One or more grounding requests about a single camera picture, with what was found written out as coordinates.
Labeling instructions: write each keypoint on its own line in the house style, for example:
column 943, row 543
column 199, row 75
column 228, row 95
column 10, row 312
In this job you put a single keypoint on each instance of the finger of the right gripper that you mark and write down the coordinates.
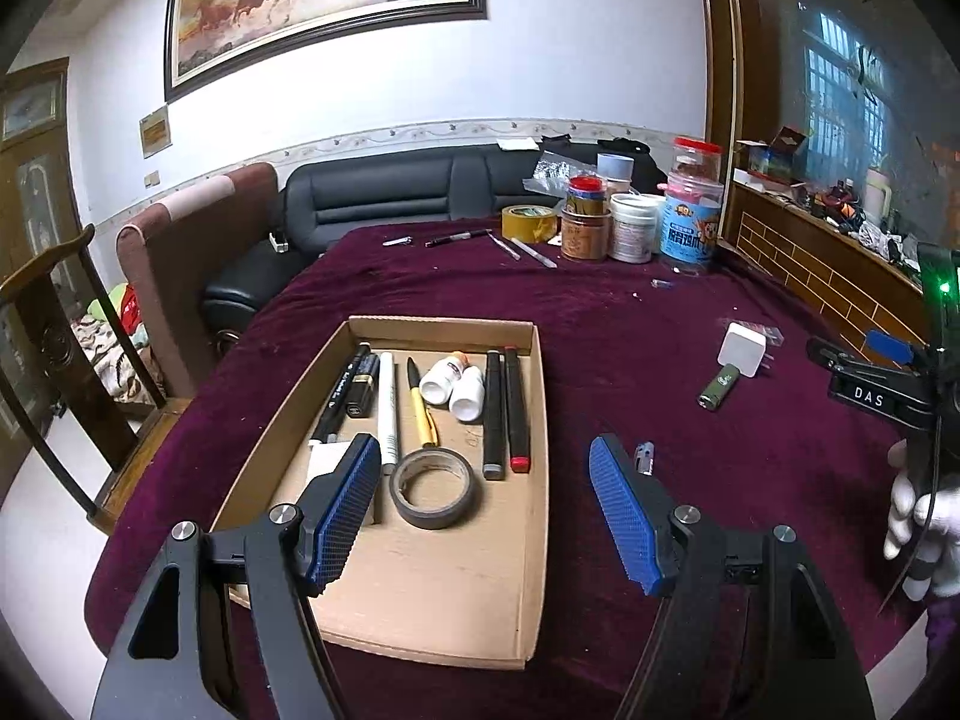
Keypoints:
column 891, row 348

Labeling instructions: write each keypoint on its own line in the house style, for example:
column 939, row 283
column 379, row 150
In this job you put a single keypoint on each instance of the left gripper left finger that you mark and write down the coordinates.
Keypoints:
column 173, row 656

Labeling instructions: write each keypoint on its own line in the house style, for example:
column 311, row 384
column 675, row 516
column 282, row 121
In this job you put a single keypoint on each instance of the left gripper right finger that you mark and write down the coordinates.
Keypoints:
column 746, row 625

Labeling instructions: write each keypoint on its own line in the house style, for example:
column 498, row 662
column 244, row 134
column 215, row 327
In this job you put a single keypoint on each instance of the green lighter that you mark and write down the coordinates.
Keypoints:
column 716, row 391

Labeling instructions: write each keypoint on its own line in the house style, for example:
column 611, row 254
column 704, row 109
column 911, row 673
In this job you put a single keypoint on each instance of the black horizontal marker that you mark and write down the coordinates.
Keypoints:
column 331, row 415

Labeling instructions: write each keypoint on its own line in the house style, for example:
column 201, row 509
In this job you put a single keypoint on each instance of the white long tube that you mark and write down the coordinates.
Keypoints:
column 386, row 413

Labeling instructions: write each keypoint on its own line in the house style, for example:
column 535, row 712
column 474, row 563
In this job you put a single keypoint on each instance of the black tape roll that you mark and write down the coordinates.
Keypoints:
column 433, row 488

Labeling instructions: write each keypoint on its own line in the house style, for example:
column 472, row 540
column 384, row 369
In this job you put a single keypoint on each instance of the black red-capped marker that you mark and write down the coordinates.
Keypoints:
column 518, row 424

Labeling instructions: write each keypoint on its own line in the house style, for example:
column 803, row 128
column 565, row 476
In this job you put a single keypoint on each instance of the long black grey-capped marker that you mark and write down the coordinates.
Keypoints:
column 493, row 461

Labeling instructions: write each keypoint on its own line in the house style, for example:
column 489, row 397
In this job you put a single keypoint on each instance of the small white bottle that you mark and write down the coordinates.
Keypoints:
column 468, row 395

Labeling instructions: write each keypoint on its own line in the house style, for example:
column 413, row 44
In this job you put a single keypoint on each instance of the white card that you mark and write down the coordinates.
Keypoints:
column 324, row 458

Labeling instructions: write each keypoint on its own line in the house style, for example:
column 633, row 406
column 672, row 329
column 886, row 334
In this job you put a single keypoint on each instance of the clear plastic pen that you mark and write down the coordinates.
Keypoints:
column 644, row 458

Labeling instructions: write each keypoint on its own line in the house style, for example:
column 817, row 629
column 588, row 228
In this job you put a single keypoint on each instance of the white orange-capped glue bottle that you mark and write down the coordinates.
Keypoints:
column 437, row 384

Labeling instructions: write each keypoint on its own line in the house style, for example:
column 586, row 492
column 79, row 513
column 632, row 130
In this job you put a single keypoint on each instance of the white gloved right hand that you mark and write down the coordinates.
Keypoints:
column 927, row 520

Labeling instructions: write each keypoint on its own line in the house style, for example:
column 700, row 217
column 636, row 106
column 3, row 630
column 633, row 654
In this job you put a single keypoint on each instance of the wooden brick-pattern cabinet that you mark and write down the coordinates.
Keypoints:
column 852, row 289

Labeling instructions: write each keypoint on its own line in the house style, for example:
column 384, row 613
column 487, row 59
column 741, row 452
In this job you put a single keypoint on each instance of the clear plastic red-label case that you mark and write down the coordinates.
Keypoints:
column 772, row 335

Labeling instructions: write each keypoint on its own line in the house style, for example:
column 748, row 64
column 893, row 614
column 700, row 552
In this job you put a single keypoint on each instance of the white power adapter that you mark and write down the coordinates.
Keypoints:
column 743, row 348

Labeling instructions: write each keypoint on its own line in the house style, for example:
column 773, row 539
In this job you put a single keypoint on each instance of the maroon velvet tablecloth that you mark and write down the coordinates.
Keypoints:
column 620, row 357

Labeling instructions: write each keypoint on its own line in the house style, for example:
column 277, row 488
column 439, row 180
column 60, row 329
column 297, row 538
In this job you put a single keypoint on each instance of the wooden chair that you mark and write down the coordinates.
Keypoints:
column 127, row 436

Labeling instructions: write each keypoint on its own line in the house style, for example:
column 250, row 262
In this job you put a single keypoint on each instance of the cardboard tray box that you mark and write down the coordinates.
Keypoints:
column 450, row 568

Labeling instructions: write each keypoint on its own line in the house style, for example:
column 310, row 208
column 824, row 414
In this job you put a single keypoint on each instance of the blue label clear jar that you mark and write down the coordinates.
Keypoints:
column 690, row 217

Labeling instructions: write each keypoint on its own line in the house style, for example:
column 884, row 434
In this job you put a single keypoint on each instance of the red-lid clear jar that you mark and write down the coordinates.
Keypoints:
column 696, row 158

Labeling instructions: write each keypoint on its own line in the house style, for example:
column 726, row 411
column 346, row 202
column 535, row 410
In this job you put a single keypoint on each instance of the white plastic jar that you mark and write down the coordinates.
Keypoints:
column 636, row 223

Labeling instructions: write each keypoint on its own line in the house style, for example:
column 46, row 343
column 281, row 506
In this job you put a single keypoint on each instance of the grey tape roll stack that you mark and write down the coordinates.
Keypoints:
column 616, row 172

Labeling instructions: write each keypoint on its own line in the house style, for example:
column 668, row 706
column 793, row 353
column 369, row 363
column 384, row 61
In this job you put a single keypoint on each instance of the brown snack jar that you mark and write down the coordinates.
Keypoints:
column 585, row 220

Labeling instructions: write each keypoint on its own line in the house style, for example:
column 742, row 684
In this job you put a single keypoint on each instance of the white stick far table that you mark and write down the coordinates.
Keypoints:
column 534, row 254

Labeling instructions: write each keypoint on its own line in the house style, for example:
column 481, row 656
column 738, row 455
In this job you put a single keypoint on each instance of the brown fabric chair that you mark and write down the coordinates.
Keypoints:
column 170, row 250

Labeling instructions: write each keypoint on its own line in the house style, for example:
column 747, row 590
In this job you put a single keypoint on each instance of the yellow tape roll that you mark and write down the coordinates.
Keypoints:
column 530, row 224

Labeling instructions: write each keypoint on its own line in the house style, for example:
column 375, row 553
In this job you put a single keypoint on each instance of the black pen far table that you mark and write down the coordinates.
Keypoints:
column 457, row 237

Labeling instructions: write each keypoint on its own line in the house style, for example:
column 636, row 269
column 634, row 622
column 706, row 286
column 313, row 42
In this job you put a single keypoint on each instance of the black leather sofa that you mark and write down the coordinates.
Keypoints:
column 322, row 202

